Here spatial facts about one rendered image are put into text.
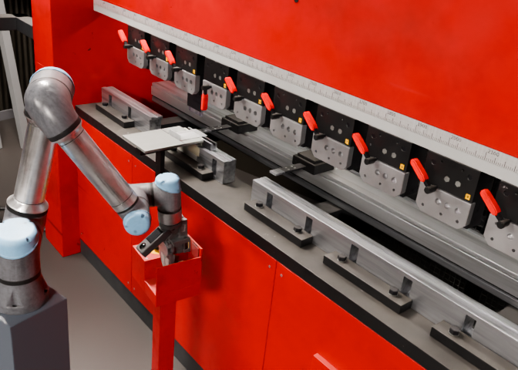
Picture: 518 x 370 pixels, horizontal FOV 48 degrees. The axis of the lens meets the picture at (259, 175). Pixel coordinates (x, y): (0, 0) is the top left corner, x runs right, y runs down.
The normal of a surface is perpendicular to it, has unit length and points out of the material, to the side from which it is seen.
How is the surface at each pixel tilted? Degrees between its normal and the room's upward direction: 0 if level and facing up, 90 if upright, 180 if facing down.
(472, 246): 0
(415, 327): 0
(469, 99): 90
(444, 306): 90
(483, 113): 90
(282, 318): 90
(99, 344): 0
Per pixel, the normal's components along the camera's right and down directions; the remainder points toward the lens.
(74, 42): 0.63, 0.37
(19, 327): 0.80, 0.32
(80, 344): 0.10, -0.91
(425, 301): -0.77, 0.19
